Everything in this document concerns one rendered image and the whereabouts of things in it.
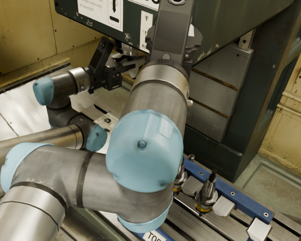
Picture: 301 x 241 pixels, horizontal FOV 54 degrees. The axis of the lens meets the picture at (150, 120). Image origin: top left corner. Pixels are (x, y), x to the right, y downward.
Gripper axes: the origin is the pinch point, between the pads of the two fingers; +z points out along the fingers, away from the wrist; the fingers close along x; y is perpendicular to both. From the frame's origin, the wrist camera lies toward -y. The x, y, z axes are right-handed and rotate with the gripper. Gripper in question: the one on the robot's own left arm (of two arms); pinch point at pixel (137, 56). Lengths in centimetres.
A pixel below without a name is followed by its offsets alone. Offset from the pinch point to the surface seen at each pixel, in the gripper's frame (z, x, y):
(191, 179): -5.3, 36.8, 24.4
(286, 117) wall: 88, 23, 52
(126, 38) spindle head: -17.9, 19.5, -18.0
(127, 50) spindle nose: -7.4, 4.9, -6.0
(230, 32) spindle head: 2.7, 32.6, -19.9
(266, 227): 0, 61, 25
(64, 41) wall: 19, -107, 42
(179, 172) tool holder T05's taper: -8.9, 34.8, 20.9
